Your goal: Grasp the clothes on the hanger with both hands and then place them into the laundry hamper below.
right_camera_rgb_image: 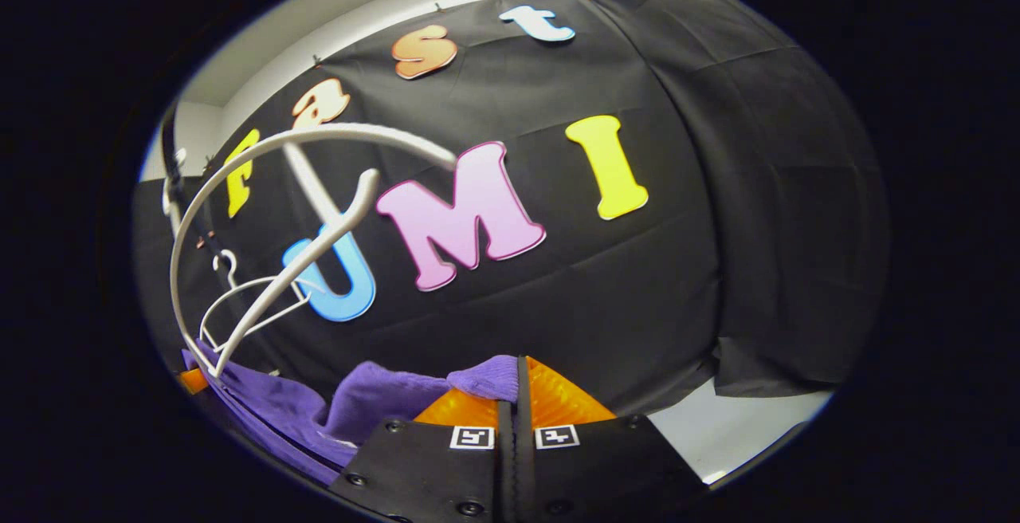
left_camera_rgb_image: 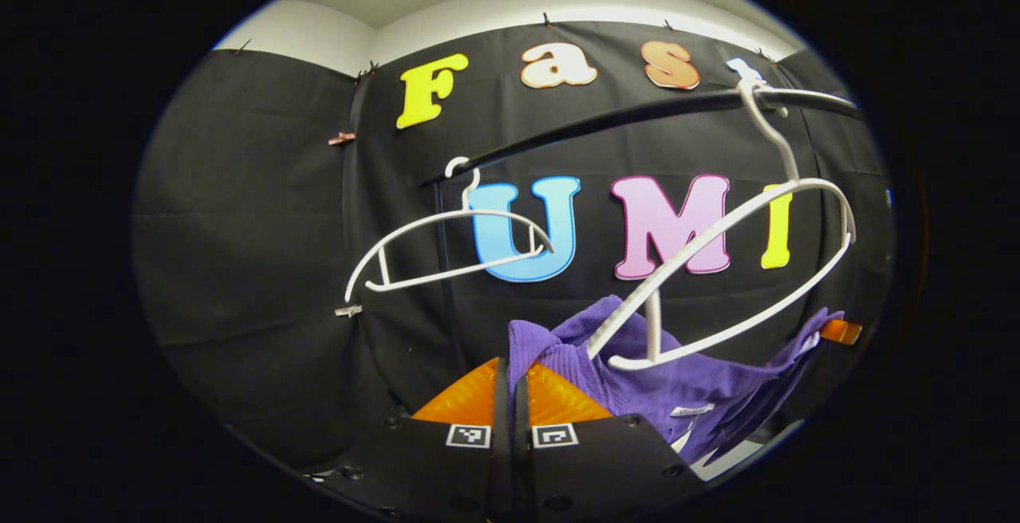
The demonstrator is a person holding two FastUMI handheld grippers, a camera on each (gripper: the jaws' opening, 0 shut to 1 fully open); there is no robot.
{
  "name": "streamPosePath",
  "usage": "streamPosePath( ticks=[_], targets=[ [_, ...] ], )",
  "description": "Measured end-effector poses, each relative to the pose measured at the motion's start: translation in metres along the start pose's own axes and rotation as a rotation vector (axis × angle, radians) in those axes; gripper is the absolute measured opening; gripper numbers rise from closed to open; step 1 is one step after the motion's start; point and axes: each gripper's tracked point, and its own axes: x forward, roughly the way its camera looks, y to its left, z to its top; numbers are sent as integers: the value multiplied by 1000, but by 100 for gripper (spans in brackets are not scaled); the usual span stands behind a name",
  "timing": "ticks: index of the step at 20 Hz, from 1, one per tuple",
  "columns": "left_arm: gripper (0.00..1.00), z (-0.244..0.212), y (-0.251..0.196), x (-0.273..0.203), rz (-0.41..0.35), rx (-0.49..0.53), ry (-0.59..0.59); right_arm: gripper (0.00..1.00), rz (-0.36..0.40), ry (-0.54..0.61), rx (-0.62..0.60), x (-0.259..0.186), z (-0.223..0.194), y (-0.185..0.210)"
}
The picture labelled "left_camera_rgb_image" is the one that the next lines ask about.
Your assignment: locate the row of black clips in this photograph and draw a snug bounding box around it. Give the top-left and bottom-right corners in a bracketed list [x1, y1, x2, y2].
[233, 13, 778, 81]

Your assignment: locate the purple jacket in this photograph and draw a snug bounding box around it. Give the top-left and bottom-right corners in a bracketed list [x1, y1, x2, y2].
[508, 294, 845, 466]

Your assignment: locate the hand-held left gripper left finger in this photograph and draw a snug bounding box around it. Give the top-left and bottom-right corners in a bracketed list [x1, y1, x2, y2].
[303, 357, 512, 523]

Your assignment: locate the white plastic hanger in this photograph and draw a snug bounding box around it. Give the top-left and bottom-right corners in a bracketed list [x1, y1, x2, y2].
[344, 156, 555, 305]
[586, 77, 858, 371]

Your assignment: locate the black clothes rail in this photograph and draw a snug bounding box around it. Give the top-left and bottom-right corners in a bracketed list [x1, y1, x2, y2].
[422, 85, 863, 372]

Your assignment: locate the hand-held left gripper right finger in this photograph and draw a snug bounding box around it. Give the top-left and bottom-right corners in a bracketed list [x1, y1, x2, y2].
[514, 360, 707, 523]

